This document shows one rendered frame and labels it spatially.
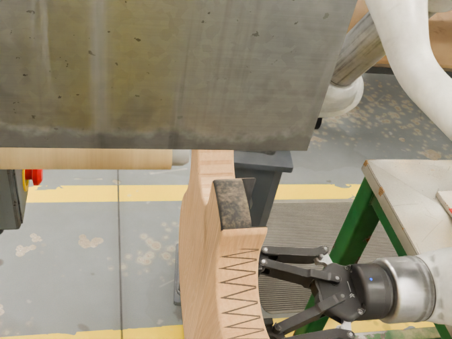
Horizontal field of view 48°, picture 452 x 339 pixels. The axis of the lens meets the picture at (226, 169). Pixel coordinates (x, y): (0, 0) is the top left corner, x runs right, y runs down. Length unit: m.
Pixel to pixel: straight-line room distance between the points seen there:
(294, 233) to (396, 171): 1.13
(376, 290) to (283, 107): 0.42
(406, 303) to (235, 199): 0.32
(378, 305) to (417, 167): 0.56
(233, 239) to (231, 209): 0.03
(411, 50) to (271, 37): 0.55
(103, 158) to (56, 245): 1.58
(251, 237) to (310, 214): 1.88
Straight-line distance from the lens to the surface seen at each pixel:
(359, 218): 1.21
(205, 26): 0.29
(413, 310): 0.74
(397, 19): 0.86
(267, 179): 1.48
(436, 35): 3.32
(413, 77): 0.81
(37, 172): 0.91
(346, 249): 1.29
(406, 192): 1.13
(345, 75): 1.33
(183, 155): 0.54
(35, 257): 2.07
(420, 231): 1.06
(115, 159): 0.53
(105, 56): 0.30
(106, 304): 1.92
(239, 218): 0.48
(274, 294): 2.02
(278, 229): 2.24
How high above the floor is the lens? 1.60
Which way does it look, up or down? 41 degrees down
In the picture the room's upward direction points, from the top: 12 degrees clockwise
